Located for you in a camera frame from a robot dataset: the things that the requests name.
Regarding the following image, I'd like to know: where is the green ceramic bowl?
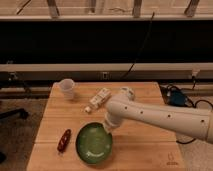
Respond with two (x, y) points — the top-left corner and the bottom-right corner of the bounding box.
(75, 122), (113, 164)

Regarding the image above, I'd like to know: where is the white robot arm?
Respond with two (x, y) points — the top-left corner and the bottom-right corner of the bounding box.
(103, 87), (213, 144)

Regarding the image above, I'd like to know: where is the clear plastic measuring cup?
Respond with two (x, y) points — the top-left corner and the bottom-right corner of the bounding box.
(58, 79), (75, 100)

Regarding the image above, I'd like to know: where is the blue power adapter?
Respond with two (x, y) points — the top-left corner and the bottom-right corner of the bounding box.
(168, 91), (186, 107)

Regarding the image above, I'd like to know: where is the red pocket knife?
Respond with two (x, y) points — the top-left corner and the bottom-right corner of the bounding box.
(57, 129), (71, 153)

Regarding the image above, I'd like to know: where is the black chair base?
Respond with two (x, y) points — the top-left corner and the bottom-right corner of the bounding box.
(0, 108), (29, 164)

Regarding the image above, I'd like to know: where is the black hanging cable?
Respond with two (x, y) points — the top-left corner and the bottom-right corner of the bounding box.
(118, 11), (156, 82)

